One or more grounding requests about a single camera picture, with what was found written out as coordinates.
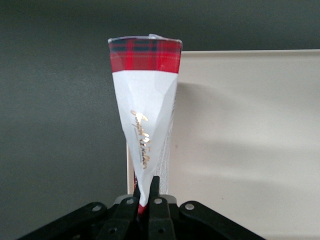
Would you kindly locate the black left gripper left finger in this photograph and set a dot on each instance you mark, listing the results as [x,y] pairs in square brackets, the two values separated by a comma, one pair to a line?
[120,220]

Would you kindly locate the red tartan cookie box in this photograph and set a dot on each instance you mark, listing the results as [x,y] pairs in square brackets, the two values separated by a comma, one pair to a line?
[145,100]

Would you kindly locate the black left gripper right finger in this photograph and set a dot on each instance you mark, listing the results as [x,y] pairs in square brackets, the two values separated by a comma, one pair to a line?
[160,220]

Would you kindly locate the beige plastic tray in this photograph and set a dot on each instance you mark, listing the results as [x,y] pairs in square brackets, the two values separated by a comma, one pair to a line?
[250,125]

